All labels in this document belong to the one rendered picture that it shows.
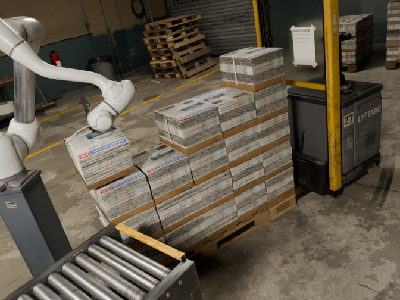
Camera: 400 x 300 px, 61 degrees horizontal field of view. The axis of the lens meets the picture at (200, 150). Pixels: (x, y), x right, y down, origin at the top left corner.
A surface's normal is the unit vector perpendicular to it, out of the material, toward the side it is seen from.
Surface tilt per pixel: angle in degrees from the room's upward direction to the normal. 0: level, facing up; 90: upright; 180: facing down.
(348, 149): 90
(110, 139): 17
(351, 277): 0
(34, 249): 90
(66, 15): 90
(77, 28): 90
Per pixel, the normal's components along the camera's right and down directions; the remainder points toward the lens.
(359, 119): 0.52, 0.26
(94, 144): -0.04, -0.78
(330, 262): -0.18, -0.89
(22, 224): -0.09, 0.43
